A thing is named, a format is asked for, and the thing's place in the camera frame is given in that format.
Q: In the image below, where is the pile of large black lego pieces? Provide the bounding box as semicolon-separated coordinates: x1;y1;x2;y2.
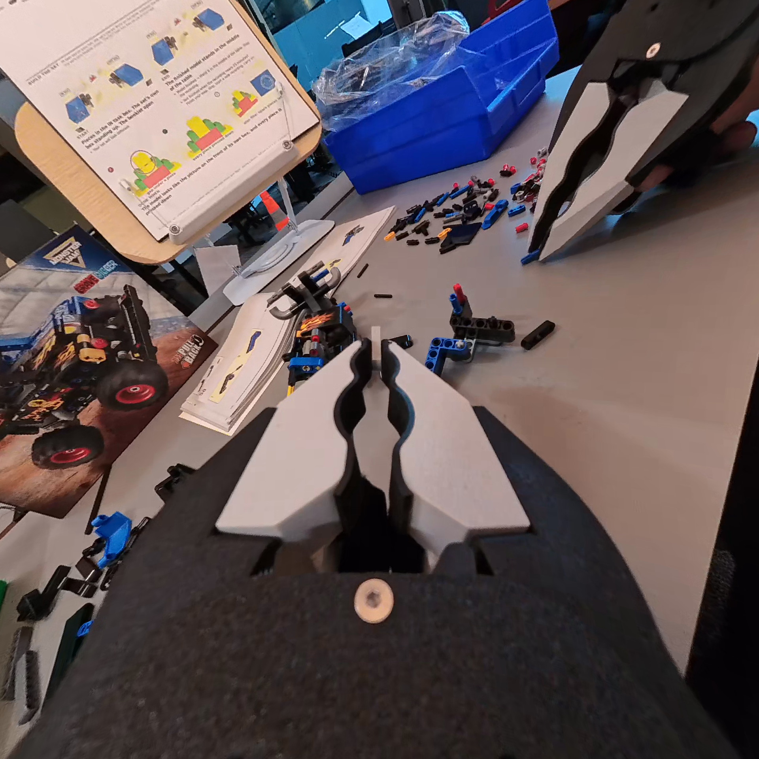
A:
0;464;196;727

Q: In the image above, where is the black lego frame with axles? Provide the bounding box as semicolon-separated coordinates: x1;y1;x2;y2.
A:
449;283;515;345

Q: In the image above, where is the clear plastic bag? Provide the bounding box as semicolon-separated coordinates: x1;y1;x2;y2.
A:
312;11;475;132

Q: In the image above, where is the lego set box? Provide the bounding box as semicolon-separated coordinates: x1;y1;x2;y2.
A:
0;224;219;519

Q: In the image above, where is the blue lego panel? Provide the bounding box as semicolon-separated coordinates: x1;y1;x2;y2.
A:
91;512;132;569

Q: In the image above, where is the partly built lego truck chassis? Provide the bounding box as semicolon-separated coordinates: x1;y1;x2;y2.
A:
267;261;359;397

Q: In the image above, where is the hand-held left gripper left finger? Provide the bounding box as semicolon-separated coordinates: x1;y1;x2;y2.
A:
215;340;365;544

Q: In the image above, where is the pile of small lego pieces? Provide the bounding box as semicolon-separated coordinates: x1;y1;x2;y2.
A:
384;148;552;256

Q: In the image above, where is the blue storage bin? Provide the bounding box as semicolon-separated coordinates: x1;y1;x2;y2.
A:
323;0;561;195

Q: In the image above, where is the white document stand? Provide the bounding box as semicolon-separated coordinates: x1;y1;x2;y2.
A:
196;178;336;306

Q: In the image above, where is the orange traffic cone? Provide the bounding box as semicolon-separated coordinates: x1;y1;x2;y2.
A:
259;190;291;233

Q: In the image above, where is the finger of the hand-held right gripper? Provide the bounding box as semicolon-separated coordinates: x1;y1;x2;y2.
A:
535;79;690;263
527;82;613;251

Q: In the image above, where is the person's right hand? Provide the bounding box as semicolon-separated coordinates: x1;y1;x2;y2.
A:
708;89;759;158

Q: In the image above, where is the long black lego axle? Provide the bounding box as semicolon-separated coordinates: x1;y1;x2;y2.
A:
86;465;112;519

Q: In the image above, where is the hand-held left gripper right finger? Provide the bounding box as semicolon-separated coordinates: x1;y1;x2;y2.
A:
381;340;531;549

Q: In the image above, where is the open instruction booklet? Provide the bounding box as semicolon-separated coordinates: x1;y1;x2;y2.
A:
179;206;397;436

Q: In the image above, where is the instruction sheet on stand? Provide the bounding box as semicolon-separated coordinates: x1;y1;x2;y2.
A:
13;0;324;264

